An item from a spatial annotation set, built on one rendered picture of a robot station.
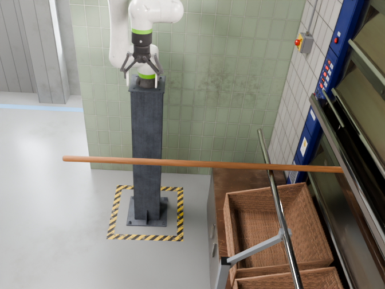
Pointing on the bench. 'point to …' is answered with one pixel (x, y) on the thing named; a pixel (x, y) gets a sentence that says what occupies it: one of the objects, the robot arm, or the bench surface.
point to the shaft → (201, 164)
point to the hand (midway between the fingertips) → (141, 84)
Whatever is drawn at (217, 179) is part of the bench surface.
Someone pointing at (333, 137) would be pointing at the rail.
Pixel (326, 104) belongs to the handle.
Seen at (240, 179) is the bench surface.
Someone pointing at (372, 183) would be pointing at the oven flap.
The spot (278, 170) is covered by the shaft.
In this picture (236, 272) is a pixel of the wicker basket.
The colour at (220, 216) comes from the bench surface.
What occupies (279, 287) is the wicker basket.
